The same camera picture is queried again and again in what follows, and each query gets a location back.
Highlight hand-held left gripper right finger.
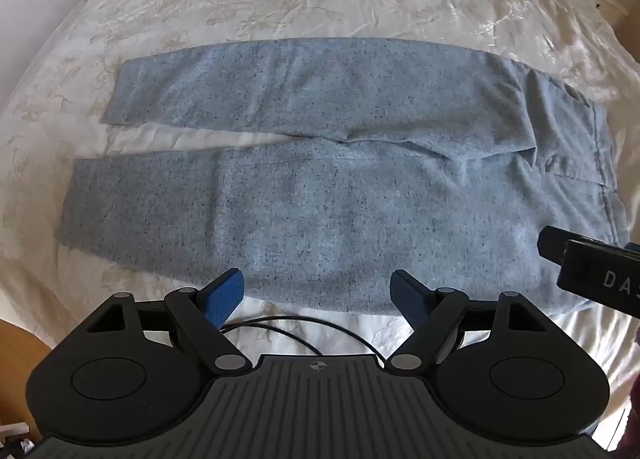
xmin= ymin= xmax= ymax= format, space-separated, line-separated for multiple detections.
xmin=389 ymin=269 xmax=542 ymax=376

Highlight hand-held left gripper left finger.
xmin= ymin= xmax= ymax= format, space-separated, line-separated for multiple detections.
xmin=87 ymin=268 xmax=252 ymax=376

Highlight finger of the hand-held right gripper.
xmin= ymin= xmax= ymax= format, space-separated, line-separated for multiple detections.
xmin=537 ymin=225 xmax=569 ymax=265

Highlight grey-blue speckled pants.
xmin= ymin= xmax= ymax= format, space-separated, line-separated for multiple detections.
xmin=59 ymin=38 xmax=632 ymax=316

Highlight black cable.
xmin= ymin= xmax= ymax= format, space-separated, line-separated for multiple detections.
xmin=220 ymin=316 xmax=388 ymax=368

